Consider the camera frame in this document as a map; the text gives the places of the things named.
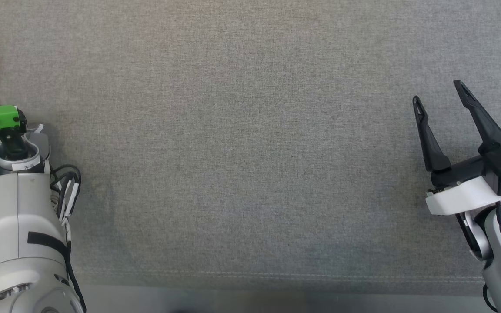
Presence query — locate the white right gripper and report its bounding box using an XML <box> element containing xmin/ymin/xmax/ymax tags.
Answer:
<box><xmin>413</xmin><ymin>80</ymin><xmax>501</xmax><ymax>216</ymax></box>

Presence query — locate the grey fabric sofa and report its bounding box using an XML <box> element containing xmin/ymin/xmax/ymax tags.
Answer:
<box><xmin>0</xmin><ymin>0</ymin><xmax>501</xmax><ymax>300</ymax></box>

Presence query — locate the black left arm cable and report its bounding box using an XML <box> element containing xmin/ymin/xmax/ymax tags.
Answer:
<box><xmin>50</xmin><ymin>164</ymin><xmax>87</xmax><ymax>313</ymax></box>

